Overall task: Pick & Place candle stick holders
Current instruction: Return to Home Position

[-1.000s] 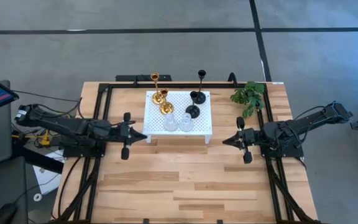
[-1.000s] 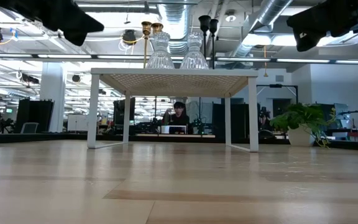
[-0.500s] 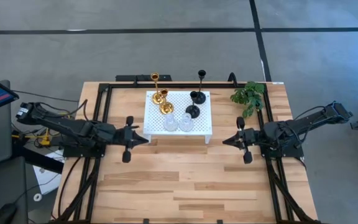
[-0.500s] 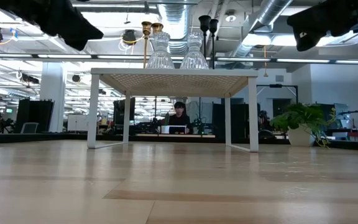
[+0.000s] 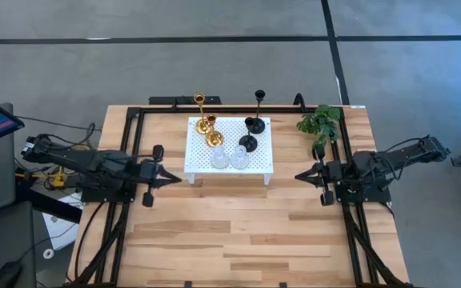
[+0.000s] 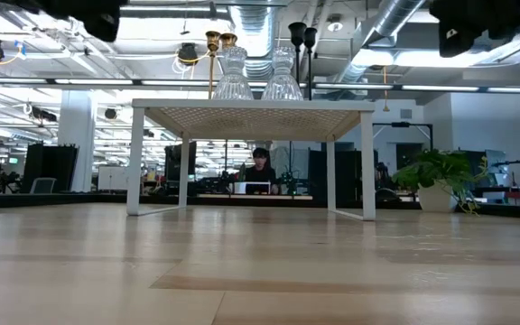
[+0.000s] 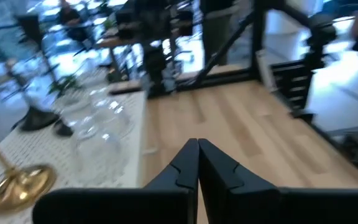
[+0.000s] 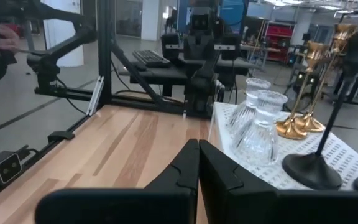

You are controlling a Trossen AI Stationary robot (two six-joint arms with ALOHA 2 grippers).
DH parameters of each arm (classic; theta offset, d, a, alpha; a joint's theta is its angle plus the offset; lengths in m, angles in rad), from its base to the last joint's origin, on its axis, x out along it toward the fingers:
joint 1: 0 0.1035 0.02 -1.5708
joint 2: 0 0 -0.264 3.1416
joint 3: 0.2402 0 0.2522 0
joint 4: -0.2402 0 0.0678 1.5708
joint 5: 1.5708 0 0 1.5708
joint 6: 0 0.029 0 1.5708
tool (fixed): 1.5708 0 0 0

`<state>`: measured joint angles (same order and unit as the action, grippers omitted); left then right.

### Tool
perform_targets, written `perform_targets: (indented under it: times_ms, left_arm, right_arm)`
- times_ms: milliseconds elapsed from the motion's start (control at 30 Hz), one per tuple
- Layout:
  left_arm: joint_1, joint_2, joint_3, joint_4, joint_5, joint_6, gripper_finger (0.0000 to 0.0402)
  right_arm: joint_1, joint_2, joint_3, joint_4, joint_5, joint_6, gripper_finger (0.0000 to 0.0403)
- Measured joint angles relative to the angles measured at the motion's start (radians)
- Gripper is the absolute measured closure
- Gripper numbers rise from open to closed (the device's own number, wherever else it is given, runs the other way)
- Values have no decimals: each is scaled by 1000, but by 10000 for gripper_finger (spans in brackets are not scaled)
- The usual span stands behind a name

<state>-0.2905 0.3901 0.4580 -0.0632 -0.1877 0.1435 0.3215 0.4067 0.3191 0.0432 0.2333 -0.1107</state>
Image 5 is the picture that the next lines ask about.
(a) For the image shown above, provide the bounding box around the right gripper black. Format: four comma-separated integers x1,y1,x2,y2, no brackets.
294,146,339,207

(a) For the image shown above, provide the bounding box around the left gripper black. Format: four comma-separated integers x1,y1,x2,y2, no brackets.
138,144,182,208

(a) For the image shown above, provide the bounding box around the clear glass candlestick holder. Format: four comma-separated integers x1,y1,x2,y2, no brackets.
229,144,251,170
209,144,231,170

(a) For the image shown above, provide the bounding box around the short gold candlestick holder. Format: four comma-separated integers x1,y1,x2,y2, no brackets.
204,113,226,149

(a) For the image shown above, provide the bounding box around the tall gold candlestick holder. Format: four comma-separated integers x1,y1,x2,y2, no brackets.
192,92,213,136

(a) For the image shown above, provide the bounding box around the short black candlestick holder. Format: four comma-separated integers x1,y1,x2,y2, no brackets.
238,116,259,154

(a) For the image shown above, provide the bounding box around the tall black candlestick holder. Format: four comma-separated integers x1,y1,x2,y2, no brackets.
249,89,267,135

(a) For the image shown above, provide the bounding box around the white perforated metal shelf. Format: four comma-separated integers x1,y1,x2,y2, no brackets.
182,116,275,186

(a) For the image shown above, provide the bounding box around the green artificial plant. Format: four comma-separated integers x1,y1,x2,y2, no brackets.
295,104,343,154

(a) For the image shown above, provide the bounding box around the white paper sheet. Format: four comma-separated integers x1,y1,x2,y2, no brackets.
41,191,83,251

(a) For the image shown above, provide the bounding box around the dark office desk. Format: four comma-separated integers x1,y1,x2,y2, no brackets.
0,199,38,288

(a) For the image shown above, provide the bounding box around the black computer mouse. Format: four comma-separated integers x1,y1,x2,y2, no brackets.
0,260,24,288

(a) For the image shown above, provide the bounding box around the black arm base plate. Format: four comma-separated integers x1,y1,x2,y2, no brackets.
335,187,393,204
79,187,136,204

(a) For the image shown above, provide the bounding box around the black looped cable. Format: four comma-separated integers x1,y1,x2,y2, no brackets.
292,92,307,113

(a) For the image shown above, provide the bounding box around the black aluminium frame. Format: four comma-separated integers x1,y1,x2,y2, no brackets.
69,104,412,288

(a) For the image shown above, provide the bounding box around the yellow cable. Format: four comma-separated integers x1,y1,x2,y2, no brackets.
14,166,84,190

